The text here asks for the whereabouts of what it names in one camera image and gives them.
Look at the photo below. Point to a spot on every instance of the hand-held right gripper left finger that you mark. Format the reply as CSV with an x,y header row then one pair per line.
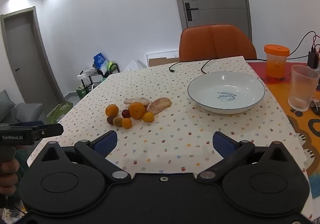
x,y
106,143

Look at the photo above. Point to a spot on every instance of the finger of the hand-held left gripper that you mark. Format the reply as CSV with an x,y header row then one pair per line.
x,y
50,130
27,124

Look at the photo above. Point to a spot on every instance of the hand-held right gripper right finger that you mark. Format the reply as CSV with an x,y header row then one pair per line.
x,y
223,145

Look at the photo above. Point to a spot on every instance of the dark purple plum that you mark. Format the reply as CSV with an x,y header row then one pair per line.
x,y
110,120

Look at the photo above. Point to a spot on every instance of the greenish brown plum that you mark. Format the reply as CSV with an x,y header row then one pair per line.
x,y
117,121

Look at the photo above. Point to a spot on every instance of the small orange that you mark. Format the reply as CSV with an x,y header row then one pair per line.
x,y
126,123
148,117

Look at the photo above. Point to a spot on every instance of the medium orange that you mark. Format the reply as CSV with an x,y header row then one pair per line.
x,y
111,110

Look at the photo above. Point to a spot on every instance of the red plum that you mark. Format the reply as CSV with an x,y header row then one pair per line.
x,y
125,113

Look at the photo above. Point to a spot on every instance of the large orange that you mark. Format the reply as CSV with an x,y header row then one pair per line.
x,y
136,110

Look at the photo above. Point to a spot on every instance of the pale peeled pomelo piece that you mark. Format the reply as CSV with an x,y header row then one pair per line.
x,y
137,101

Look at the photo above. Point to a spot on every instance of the white plate with blue rim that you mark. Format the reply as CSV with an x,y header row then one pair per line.
x,y
225,81

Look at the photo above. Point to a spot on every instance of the pink peeled pomelo piece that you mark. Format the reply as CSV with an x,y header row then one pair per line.
x,y
159,104

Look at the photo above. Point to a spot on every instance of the person's left hand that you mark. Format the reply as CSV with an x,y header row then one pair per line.
x,y
8,171

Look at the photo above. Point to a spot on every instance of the grey sofa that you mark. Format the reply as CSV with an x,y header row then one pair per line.
x,y
20,111

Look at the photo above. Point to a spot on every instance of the green striped bag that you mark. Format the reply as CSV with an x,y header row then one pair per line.
x,y
60,111

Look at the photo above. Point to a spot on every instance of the green box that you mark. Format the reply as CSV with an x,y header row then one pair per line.
x,y
82,91

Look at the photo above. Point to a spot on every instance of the grey plain door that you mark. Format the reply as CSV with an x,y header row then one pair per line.
x,y
22,59

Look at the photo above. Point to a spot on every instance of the black metal rack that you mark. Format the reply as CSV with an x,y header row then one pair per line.
x,y
87,75

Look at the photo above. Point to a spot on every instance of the orange printed tablecloth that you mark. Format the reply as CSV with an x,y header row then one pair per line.
x,y
280,94

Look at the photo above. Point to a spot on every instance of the yellow green bag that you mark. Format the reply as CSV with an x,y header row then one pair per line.
x,y
110,66

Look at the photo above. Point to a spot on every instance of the floral white tablecloth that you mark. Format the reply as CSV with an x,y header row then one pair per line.
x,y
162,84

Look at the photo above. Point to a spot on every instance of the white plastic bag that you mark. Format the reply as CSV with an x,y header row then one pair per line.
x,y
133,66

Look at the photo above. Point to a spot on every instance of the blue plastic bag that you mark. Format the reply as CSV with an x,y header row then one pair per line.
x,y
100,60

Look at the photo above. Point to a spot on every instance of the orange lidded plastic jar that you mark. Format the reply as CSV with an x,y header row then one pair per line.
x,y
276,64

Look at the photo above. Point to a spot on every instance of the ribbed clear glass cup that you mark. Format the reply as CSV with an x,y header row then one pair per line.
x,y
301,86

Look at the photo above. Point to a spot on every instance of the flat cardboard box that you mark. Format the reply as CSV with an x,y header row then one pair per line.
x,y
160,60

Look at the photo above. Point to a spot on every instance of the bunch of keys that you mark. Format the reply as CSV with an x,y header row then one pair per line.
x,y
315,106

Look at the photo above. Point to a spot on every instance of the orange leather chair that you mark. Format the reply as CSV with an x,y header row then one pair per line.
x,y
217,41

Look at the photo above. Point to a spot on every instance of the black charger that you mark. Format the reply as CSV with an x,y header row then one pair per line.
x,y
313,59

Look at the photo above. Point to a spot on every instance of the black door lock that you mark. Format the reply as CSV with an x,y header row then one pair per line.
x,y
189,10

